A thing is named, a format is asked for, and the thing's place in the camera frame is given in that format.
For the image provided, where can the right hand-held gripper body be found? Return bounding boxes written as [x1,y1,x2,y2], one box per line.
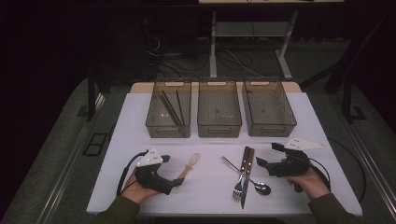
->
[266,136,327,179]

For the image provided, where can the person's left hand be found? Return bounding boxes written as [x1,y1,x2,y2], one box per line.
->
[120,172,162,205]

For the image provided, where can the black metal stand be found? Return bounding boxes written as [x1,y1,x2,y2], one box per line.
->
[86,66,98,122]
[299,13,396,124]

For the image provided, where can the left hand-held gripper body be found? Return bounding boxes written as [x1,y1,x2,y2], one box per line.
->
[134,147,175,196]

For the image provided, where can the black floor plate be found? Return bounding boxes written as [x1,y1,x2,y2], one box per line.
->
[82,133,109,157]

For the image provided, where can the metal rail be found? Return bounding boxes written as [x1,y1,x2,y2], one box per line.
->
[337,116,396,214]
[36,92,107,224]

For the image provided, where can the right hand-held gripper cable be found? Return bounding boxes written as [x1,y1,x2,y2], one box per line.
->
[307,157,332,191]

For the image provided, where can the brown wooden chopstick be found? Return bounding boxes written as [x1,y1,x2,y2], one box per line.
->
[158,92,182,127]
[162,90,185,127]

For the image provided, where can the white metal desk frame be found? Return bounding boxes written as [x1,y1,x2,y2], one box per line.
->
[198,0,345,81]

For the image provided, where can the person's right hand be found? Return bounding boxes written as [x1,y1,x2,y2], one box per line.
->
[284,158,332,201]

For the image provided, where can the black chopstick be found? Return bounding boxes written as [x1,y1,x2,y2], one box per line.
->
[176,90,187,127]

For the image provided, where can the smoky clear plastic bin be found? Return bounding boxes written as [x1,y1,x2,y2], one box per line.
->
[145,77,192,139]
[242,77,298,138]
[197,77,243,139]

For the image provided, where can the fork with wooden handle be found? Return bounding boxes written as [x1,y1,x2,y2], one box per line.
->
[232,146,252,203]

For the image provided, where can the black floor cables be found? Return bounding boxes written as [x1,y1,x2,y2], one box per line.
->
[145,34,265,79]

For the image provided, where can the clear spoon with wooden handle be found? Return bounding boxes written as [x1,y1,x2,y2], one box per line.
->
[177,152,201,181]

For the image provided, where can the thin black cable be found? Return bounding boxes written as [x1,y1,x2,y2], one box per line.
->
[327,136,368,204]

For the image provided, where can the metal spoon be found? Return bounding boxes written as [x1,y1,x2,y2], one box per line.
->
[220,155,272,196]

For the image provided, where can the knife with wooden handle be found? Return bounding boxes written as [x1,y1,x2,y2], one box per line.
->
[239,147,256,209]

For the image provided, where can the hand-held gripper cable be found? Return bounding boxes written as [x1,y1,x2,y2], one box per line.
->
[116,149,149,196]
[307,157,332,191]

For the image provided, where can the left hand-held gripper cable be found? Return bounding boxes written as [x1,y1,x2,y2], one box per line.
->
[116,149,149,196]

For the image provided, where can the white table mat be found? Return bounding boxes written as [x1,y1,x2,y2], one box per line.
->
[86,91,363,217]

